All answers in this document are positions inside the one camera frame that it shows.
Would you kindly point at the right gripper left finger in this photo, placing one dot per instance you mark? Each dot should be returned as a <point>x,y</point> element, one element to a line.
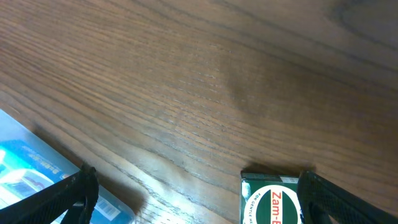
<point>75,196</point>

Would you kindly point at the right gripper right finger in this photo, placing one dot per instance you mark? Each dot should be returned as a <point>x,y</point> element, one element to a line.
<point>322,201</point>

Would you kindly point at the clear plastic container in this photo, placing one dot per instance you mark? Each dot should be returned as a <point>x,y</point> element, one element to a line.
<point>13,130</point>

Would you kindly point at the green Zam-Buk box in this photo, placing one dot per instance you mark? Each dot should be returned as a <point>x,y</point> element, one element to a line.
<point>269,199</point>

